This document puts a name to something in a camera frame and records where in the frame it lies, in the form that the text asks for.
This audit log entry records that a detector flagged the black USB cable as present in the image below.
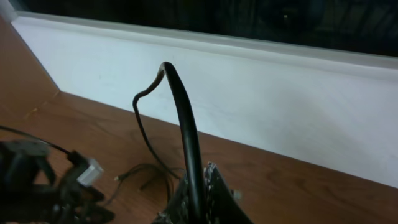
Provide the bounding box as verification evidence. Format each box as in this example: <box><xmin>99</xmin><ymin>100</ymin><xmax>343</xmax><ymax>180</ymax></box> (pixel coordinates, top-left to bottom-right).
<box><xmin>102</xmin><ymin>163</ymin><xmax>187</xmax><ymax>208</ymax></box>

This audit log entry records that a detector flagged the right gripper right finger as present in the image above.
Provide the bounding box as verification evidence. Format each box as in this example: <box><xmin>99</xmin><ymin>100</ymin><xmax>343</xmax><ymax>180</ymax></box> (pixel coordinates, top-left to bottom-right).
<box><xmin>205</xmin><ymin>162</ymin><xmax>253</xmax><ymax>224</ymax></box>

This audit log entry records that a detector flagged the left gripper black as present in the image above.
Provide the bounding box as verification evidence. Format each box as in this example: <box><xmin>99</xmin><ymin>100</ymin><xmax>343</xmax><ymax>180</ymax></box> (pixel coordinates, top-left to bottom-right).
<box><xmin>48</xmin><ymin>178</ymin><xmax>115</xmax><ymax>224</ymax></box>

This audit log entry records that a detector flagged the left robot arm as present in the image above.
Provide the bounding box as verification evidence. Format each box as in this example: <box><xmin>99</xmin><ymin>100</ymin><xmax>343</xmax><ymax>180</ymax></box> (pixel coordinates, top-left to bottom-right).
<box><xmin>1</xmin><ymin>140</ymin><xmax>115</xmax><ymax>224</ymax></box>

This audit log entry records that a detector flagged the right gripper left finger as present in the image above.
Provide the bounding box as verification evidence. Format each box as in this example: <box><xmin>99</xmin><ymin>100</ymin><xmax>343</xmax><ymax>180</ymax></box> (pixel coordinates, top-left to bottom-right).
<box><xmin>152</xmin><ymin>175</ymin><xmax>190</xmax><ymax>224</ymax></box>

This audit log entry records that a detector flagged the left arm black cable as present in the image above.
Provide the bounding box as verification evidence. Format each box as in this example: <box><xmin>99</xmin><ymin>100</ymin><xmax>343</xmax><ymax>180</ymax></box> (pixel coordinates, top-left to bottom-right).
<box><xmin>0</xmin><ymin>124</ymin><xmax>85</xmax><ymax>166</ymax></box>

